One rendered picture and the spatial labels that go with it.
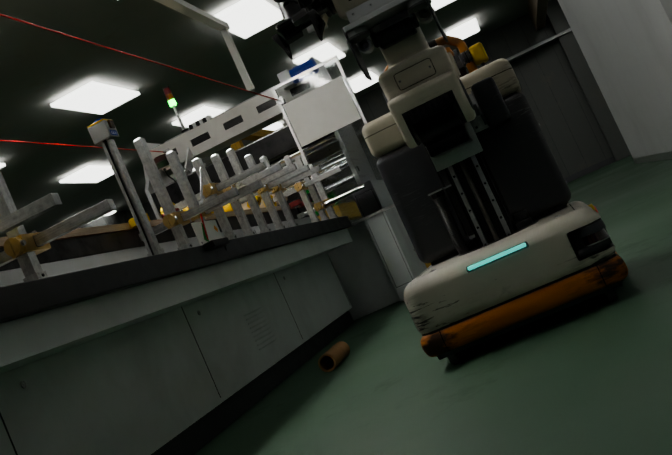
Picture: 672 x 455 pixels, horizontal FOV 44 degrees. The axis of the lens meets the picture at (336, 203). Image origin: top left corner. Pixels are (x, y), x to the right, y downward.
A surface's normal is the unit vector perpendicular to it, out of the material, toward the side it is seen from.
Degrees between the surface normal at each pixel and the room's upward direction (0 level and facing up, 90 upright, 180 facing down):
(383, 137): 90
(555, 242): 90
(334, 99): 90
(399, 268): 90
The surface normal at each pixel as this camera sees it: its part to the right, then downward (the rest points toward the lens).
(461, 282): -0.24, 0.04
